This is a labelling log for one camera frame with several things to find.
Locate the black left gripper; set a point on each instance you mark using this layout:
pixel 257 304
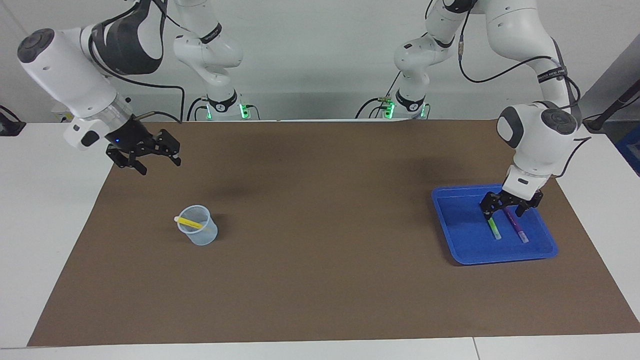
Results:
pixel 520 202

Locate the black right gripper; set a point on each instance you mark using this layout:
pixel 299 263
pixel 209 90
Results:
pixel 130 136

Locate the purple pen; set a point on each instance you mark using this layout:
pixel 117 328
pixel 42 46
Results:
pixel 519 230

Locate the green pen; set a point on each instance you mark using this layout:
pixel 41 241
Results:
pixel 495 230

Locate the yellow pen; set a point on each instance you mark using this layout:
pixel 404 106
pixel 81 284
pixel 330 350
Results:
pixel 190 222

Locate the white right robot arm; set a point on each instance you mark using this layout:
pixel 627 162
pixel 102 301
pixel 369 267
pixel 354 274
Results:
pixel 70 75

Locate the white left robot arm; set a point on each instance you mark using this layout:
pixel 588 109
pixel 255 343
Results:
pixel 537 145

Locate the blue plastic tray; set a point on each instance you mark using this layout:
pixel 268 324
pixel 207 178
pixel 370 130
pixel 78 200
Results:
pixel 465 240

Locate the white power strip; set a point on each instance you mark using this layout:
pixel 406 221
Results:
pixel 61 116

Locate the clear plastic cup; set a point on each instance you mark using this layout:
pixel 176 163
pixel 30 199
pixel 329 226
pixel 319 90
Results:
pixel 202 237

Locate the blue box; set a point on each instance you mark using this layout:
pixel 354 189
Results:
pixel 631 150

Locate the black clamp base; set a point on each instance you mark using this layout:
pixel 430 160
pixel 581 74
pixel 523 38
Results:
pixel 10 126

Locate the black stand pole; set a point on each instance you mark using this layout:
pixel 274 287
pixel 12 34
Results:
pixel 612 107

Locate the brown paper table mat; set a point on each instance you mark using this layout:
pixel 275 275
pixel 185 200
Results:
pixel 310 280

